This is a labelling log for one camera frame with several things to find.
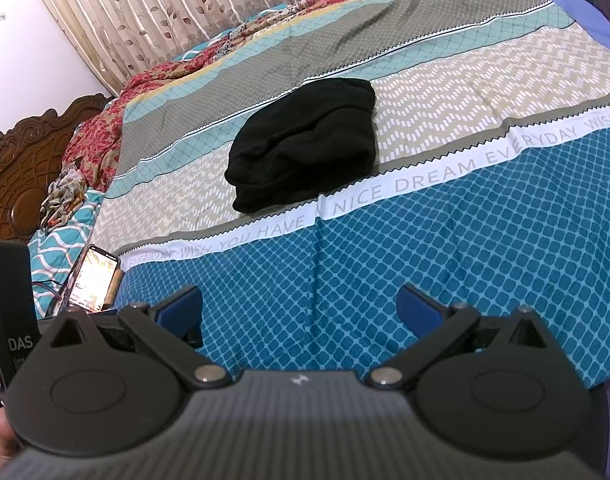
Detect person's left hand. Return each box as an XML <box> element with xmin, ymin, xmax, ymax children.
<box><xmin>0</xmin><ymin>407</ymin><xmax>19</xmax><ymax>480</ymax></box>

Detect black pants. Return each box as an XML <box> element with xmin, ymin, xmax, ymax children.
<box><xmin>224</xmin><ymin>78</ymin><xmax>378</xmax><ymax>214</ymax></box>

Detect smartphone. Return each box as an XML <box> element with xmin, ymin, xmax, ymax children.
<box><xmin>66</xmin><ymin>243</ymin><xmax>122</xmax><ymax>314</ymax></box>

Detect red floral blanket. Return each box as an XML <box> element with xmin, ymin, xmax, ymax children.
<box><xmin>64</xmin><ymin>0</ymin><xmax>378</xmax><ymax>193</ymax></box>

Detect patterned bed sheet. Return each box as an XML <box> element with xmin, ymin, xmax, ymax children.
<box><xmin>92</xmin><ymin>0</ymin><xmax>610</xmax><ymax>392</ymax></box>

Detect crumpled floral scarf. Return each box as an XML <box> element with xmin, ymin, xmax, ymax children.
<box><xmin>39</xmin><ymin>166</ymin><xmax>89</xmax><ymax>234</ymax></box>

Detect beige leaf-print curtain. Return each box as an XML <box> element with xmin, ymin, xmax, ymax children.
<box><xmin>17</xmin><ymin>0</ymin><xmax>468</xmax><ymax>98</ymax></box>

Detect thin cable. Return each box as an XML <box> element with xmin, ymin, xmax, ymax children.
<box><xmin>31</xmin><ymin>279</ymin><xmax>80</xmax><ymax>322</ymax></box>

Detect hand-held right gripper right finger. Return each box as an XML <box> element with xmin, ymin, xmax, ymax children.
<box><xmin>366</xmin><ymin>282</ymin><xmax>553</xmax><ymax>390</ymax></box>

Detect carved wooden headboard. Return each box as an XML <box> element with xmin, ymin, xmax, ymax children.
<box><xmin>0</xmin><ymin>93</ymin><xmax>116</xmax><ymax>248</ymax></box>

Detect purple cloth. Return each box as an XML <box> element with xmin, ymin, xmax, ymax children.
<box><xmin>527</xmin><ymin>0</ymin><xmax>610</xmax><ymax>58</ymax></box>

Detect teal wavy-print pillow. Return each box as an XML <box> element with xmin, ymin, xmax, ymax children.
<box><xmin>27</xmin><ymin>189</ymin><xmax>104</xmax><ymax>313</ymax></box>

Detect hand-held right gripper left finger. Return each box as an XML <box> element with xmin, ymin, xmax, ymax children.
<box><xmin>47</xmin><ymin>285</ymin><xmax>232</xmax><ymax>390</ymax></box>

